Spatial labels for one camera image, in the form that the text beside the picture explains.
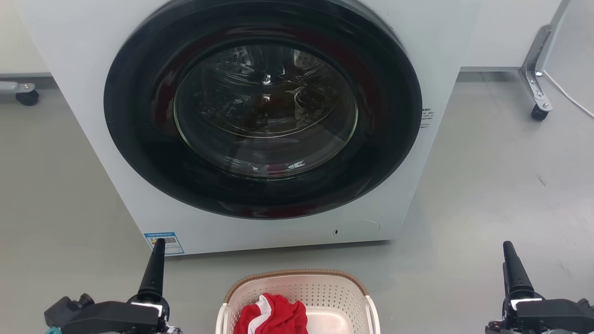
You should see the grey metal frame leg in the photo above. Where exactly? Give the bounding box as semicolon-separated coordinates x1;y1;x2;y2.
518;0;572;112
0;81;36;96

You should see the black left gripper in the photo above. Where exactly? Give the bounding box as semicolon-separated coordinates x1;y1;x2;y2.
44;238;182;334

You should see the white perforated laundry basket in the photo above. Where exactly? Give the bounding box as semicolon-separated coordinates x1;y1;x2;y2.
216;269;381;334

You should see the blue energy label sticker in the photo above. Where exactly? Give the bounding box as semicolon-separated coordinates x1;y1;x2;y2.
144;232;185;256

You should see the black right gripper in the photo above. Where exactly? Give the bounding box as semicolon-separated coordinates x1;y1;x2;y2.
485;241;594;334

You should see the thin white cable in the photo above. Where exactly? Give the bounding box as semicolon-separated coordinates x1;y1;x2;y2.
542;70;594;120

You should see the red and white garment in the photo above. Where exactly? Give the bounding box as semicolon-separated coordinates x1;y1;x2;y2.
233;293;310;334

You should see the white front-load washing machine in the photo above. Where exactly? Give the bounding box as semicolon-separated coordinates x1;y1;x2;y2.
16;0;481;257

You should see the black round washer door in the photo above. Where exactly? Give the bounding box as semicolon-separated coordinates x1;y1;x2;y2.
103;0;423;220

